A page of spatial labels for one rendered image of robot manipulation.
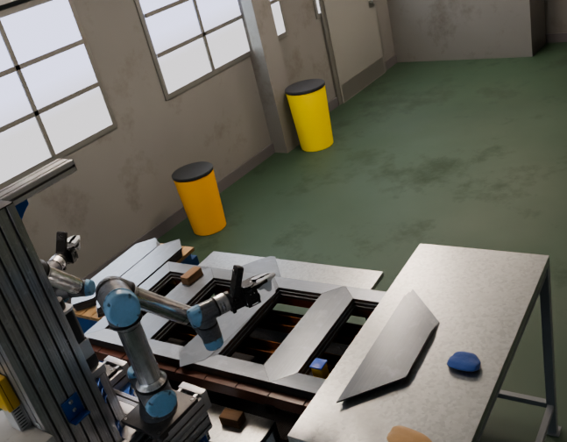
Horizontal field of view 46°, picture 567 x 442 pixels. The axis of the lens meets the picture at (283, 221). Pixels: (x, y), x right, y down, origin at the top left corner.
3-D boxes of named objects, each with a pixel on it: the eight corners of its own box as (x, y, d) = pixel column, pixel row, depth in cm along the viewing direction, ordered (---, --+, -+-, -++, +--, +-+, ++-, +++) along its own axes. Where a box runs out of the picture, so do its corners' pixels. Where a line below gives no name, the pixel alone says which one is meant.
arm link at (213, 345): (216, 332, 258) (209, 310, 253) (228, 345, 249) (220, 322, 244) (198, 341, 255) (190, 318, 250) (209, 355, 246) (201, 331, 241)
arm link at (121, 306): (170, 389, 256) (123, 272, 231) (183, 411, 243) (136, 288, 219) (141, 405, 252) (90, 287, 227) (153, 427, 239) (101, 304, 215)
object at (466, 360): (444, 370, 244) (443, 364, 243) (452, 352, 252) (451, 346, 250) (477, 376, 238) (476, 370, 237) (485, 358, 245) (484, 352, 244)
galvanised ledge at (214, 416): (81, 369, 366) (79, 365, 365) (276, 425, 295) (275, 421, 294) (53, 394, 352) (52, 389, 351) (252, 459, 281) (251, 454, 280)
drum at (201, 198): (207, 215, 662) (190, 160, 635) (237, 219, 638) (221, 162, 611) (181, 235, 636) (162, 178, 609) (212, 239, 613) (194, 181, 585)
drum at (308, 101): (311, 136, 791) (299, 79, 759) (343, 138, 764) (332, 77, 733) (290, 153, 761) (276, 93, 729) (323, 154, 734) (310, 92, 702)
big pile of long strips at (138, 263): (149, 242, 455) (146, 234, 453) (194, 247, 433) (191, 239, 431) (63, 310, 399) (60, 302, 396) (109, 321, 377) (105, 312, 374)
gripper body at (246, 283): (255, 295, 256) (227, 310, 252) (248, 276, 253) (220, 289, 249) (263, 301, 249) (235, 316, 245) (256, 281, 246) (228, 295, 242)
